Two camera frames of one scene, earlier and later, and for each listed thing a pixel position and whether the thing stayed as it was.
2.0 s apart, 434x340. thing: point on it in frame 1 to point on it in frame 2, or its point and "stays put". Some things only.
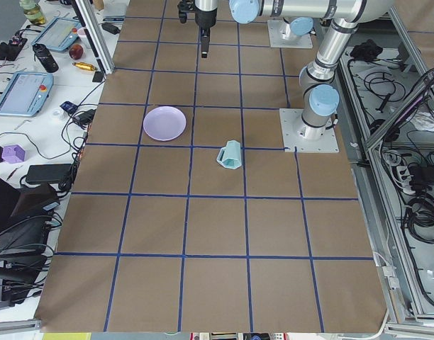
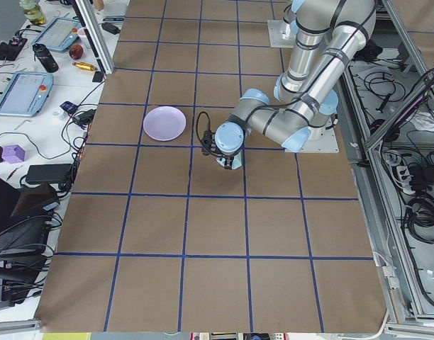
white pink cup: (81, 32) stays put
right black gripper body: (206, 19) to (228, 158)
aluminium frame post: (92, 27) stays put
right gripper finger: (205, 41) to (228, 162)
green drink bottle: (32, 11) stays put
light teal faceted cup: (230, 156) stays put
